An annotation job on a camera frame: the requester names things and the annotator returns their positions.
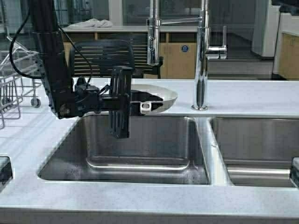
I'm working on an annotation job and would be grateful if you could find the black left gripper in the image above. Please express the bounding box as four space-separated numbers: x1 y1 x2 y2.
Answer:
75 66 152 139

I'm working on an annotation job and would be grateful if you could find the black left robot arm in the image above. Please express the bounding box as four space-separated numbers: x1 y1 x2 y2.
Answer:
28 0 142 139

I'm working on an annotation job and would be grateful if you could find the left stainless sink basin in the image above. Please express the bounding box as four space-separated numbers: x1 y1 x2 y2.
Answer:
39 115 209 185

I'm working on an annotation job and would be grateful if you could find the stainless sink basin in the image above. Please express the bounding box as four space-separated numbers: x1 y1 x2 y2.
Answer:
39 115 209 185
210 118 299 188

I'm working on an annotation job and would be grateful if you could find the black slatted chair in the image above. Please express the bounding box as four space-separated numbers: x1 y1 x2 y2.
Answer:
68 35 164 79

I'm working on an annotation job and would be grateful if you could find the wooden background cabinet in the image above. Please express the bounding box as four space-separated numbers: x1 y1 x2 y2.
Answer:
64 25 196 79

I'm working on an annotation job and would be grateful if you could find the chrome kitchen faucet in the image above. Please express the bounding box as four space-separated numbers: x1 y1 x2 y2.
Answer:
147 0 228 111

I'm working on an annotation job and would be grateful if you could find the white cloth on counter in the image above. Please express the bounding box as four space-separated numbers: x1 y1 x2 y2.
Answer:
67 18 113 29

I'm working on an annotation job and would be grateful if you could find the right stainless sink basin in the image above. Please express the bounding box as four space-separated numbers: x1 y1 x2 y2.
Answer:
210 118 299 188

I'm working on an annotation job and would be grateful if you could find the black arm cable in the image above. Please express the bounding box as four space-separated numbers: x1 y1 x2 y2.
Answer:
8 9 94 87

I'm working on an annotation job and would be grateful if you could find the wire dish rack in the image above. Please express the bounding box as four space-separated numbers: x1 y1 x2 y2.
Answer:
0 42 42 129

